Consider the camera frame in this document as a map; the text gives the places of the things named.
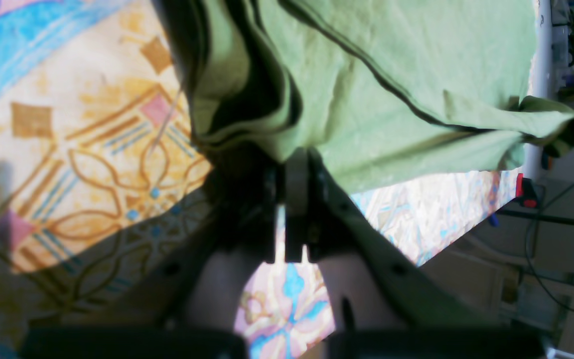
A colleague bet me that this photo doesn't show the green t-shirt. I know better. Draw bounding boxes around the green t-shirt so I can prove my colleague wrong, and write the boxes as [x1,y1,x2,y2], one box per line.
[155,0,574,192]

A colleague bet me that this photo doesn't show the black floor cables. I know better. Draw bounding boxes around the black floor cables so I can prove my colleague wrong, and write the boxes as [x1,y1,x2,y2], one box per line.
[496,170,574,316]

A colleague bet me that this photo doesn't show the patterned tablecloth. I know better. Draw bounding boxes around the patterned tablecloth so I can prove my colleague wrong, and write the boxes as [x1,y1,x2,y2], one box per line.
[0,0,537,359]

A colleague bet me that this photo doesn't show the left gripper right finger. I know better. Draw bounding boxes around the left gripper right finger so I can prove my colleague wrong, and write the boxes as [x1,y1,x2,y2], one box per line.
[287,149,547,359]

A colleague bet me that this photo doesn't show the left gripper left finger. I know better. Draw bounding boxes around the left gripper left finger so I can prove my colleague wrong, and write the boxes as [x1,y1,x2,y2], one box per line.
[20,166,284,359]

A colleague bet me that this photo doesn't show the orange clamp lower right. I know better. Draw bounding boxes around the orange clamp lower right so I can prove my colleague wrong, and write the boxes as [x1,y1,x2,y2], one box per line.
[513,173,540,209]

